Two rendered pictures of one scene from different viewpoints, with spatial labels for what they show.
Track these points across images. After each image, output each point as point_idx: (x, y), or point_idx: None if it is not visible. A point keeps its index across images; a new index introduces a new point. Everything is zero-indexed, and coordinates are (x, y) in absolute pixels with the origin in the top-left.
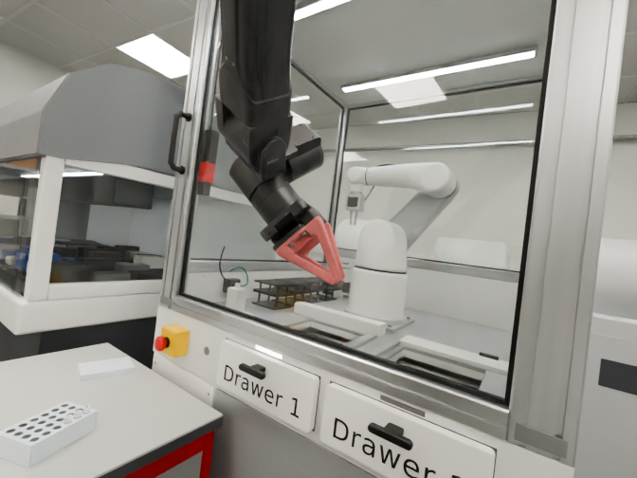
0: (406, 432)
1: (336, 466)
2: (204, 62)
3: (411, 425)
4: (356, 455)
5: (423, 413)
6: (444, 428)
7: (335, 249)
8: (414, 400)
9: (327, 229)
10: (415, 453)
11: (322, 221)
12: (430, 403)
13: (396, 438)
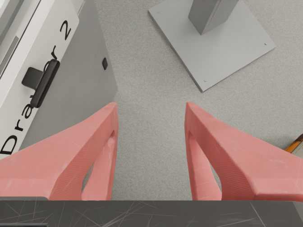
0: (31, 65)
1: (19, 148)
2: None
3: (29, 56)
4: (28, 125)
5: (16, 38)
6: (30, 20)
7: (99, 131)
8: (6, 43)
9: (68, 179)
10: (43, 60)
11: (268, 171)
12: (13, 24)
13: (52, 75)
